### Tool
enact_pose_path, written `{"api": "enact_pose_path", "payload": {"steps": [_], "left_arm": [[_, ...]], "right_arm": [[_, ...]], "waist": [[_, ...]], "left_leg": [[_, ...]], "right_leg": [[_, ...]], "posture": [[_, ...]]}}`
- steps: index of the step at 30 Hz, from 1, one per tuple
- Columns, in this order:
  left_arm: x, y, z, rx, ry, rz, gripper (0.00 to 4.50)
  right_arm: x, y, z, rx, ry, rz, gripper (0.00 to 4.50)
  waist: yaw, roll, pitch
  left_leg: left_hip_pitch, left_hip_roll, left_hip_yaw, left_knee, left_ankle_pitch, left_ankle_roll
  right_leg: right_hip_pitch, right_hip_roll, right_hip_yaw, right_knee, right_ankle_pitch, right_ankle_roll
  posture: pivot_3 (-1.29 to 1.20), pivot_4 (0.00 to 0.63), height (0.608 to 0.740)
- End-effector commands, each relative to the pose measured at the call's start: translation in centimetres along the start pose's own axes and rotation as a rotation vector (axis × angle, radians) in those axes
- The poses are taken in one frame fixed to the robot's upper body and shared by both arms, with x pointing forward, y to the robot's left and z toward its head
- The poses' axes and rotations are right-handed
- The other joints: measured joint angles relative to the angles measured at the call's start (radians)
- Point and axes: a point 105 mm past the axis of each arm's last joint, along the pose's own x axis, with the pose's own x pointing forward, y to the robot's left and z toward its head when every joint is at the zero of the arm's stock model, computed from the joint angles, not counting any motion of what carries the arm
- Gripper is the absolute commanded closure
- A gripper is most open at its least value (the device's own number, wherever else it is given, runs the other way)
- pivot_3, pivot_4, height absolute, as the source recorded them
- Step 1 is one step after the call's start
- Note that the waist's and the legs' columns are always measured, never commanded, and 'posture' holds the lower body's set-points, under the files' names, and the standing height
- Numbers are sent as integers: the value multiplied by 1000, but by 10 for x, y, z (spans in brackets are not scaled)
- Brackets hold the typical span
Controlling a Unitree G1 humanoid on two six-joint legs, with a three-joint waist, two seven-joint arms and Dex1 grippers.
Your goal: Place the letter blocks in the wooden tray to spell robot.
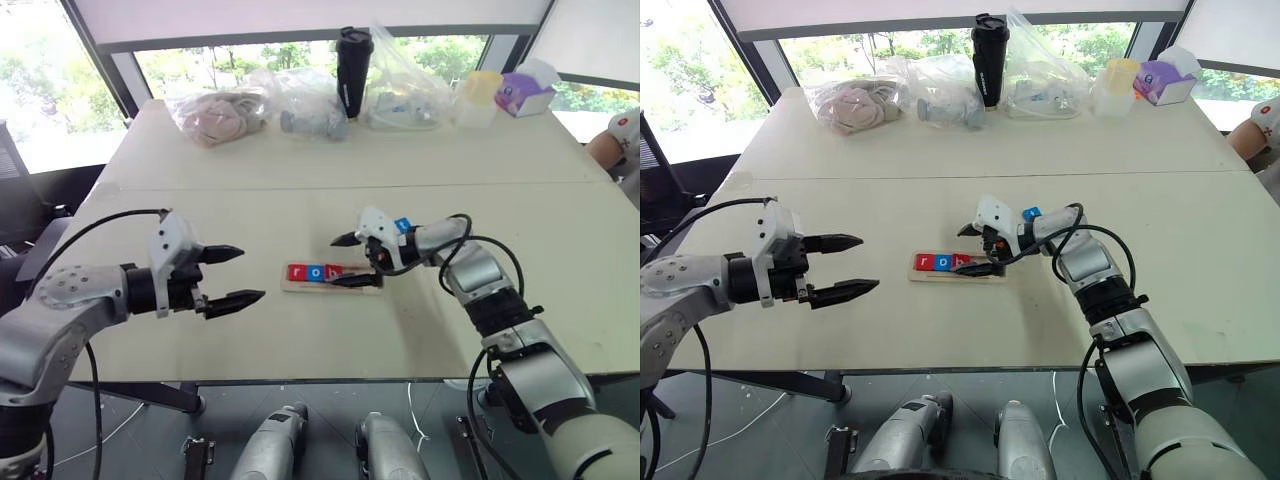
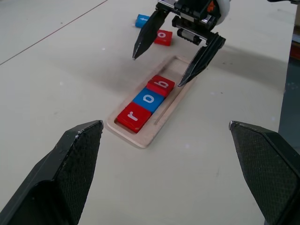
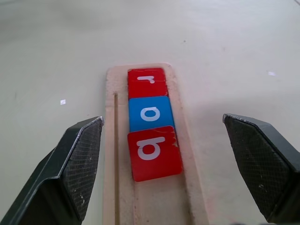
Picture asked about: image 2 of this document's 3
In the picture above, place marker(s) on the blue letter t block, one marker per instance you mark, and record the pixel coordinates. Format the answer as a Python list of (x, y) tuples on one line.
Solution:
[(140, 20)]

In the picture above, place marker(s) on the red letter r block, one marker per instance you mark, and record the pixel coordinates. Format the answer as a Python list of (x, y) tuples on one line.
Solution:
[(136, 117)]

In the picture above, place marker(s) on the wooden letter tray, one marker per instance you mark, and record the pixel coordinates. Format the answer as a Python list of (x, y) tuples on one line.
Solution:
[(161, 126)]

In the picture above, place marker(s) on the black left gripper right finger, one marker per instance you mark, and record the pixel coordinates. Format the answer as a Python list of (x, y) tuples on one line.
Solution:
[(269, 168)]

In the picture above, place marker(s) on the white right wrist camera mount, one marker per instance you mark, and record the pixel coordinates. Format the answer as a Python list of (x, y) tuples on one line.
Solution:
[(224, 10)]

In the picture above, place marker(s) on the red letter b block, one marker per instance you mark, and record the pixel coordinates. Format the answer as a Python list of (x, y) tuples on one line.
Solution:
[(160, 84)]

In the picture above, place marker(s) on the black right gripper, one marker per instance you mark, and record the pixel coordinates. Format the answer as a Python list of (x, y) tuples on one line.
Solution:
[(192, 16)]

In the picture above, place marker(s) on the dark furniture beside table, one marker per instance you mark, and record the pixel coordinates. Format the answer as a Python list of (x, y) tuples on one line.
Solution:
[(296, 47)]

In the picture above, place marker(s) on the red letter o block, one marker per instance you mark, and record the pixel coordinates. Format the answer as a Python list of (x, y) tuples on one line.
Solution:
[(163, 37)]

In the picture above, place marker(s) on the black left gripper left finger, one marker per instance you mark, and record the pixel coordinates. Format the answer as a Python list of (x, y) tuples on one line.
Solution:
[(58, 178)]

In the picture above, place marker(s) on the blue letter o block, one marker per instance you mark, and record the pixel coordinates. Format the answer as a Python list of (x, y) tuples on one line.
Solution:
[(150, 99)]

